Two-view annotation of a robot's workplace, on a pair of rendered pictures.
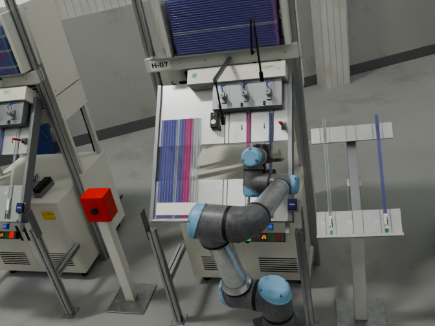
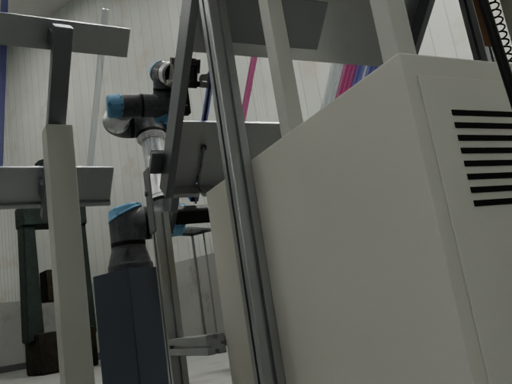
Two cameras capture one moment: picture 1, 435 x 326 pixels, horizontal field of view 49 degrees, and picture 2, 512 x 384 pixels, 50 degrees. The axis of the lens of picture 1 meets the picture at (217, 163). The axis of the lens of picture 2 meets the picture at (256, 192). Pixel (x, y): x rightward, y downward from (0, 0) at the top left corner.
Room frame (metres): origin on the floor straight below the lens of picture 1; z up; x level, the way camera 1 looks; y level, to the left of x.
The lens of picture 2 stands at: (2.92, -1.17, 0.35)
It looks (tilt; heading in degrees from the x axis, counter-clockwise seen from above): 12 degrees up; 133
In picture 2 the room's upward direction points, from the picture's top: 9 degrees counter-clockwise
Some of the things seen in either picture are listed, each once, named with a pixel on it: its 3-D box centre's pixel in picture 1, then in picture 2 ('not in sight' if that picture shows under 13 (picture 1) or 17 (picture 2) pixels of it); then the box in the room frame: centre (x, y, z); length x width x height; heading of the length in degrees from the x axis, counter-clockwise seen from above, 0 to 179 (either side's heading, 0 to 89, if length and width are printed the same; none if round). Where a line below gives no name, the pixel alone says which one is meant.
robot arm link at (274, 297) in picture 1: (273, 296); (128, 223); (1.31, -0.10, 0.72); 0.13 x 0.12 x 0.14; 63
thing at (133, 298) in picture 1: (114, 249); not in sight; (2.25, 0.68, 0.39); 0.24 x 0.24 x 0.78; 71
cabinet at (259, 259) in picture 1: (253, 212); (464, 302); (2.45, -0.16, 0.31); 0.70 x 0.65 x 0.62; 71
